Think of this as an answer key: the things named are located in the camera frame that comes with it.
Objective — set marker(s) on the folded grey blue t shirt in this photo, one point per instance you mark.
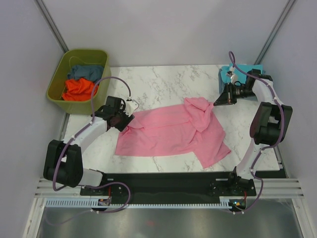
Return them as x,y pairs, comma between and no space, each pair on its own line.
221,80

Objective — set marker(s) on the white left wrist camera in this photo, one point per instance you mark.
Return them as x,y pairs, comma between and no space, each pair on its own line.
130,107

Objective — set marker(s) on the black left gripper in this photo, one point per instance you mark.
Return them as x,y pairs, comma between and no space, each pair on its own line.
127,120

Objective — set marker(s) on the dark teal t shirt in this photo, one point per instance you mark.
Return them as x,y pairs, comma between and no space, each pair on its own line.
91,73

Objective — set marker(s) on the folded turquoise t shirt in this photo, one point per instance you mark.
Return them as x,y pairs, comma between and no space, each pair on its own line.
241,77

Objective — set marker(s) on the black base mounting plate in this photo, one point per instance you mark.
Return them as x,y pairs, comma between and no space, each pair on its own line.
172,188

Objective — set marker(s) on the aluminium front rail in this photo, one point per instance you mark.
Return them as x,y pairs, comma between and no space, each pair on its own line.
273,188

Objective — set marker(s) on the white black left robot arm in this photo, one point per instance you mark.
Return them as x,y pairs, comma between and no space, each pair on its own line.
64,163

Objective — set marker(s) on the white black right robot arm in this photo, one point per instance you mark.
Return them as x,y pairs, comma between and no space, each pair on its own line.
268,127

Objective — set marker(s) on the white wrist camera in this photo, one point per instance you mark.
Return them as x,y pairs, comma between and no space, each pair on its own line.
130,107
232,76

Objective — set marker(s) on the left aluminium corner post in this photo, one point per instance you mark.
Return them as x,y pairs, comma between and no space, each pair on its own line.
52,25

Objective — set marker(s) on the orange t shirt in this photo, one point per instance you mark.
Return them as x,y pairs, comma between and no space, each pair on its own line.
78,90

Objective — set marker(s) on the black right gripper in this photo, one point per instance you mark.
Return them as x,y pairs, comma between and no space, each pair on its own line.
226,99

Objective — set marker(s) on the aluminium corner post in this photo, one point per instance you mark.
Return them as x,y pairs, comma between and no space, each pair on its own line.
275,30
52,25

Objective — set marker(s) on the white slotted cable duct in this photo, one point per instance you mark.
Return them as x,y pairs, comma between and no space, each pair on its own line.
98,203

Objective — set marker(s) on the pink t shirt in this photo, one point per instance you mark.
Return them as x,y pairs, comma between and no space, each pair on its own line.
175,130

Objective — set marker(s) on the right aluminium corner post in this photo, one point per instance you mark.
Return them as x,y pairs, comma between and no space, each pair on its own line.
275,30

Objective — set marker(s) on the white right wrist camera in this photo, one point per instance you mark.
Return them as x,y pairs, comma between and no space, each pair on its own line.
232,76

